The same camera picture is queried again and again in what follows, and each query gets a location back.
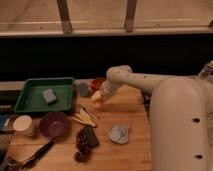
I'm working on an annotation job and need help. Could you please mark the crumpled blue cloth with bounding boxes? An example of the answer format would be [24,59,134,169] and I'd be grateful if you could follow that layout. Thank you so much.
[107,125,129,144]

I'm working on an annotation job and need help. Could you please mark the blue sponge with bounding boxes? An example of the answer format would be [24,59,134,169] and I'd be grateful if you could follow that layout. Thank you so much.
[42,89,57,104]

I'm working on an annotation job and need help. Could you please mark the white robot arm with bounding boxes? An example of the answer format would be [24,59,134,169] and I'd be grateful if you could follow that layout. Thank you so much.
[92,61,213,171]

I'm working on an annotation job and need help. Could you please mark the purple bowl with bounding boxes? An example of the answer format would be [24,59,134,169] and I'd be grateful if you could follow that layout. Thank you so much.
[39,112,69,139]

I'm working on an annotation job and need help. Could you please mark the dark green sponge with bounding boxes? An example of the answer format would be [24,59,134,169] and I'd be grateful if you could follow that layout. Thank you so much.
[83,126,99,148]

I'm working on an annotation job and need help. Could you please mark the purple grapes bunch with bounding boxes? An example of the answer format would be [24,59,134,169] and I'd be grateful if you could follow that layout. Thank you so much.
[74,130,91,162]

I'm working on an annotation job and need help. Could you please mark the green plastic tray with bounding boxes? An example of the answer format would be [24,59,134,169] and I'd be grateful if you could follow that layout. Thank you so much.
[14,77,74,114]

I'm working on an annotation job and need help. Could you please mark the wooden window post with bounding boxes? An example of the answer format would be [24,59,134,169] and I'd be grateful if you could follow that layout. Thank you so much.
[124,0,137,32]
[57,0,73,34]

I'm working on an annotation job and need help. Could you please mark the wooden window post right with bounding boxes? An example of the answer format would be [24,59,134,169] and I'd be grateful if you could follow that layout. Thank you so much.
[124,0,137,32]

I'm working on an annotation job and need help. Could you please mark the red yellow apple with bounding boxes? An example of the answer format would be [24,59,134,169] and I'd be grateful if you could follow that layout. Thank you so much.
[94,101,104,108]

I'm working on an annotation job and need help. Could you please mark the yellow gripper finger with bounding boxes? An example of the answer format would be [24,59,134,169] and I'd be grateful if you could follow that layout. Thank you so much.
[91,90,102,103]

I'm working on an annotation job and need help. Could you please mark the orange bowl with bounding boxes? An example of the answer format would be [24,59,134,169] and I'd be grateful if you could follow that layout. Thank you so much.
[89,77,105,90]

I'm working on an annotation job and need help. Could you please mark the blue box at left edge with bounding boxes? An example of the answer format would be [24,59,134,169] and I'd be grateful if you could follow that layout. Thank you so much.
[0,115,12,131]

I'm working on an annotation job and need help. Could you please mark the white stacked plates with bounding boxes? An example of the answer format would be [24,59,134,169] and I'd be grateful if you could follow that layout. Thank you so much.
[13,115,35,137]

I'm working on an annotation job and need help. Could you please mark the blue cup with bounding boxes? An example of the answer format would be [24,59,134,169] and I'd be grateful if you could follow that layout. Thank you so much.
[78,83,89,97]

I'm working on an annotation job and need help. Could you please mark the wooden window post left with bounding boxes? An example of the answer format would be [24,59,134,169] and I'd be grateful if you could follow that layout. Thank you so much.
[57,0,73,34]

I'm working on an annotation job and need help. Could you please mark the black handled spatula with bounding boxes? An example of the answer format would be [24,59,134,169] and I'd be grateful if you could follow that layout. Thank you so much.
[3,141,54,171]

